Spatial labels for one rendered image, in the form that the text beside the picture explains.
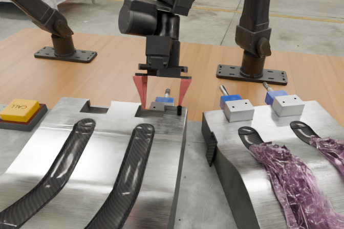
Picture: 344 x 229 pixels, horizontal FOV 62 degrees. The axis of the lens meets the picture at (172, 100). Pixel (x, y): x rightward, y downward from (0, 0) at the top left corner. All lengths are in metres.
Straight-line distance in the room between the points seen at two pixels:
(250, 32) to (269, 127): 0.27
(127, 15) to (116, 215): 0.36
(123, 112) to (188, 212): 0.21
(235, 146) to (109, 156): 0.22
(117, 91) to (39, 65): 0.31
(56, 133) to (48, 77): 0.39
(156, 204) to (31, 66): 0.70
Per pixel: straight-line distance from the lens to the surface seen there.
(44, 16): 0.92
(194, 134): 0.63
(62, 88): 0.84
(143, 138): 0.50
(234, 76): 0.84
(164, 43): 0.52
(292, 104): 0.63
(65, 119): 0.56
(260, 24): 0.76
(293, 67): 0.96
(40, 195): 0.45
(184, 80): 0.58
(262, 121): 0.60
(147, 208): 0.39
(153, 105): 0.62
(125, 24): 0.58
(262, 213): 0.41
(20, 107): 0.73
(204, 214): 0.50
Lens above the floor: 1.22
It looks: 35 degrees down
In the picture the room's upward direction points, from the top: straight up
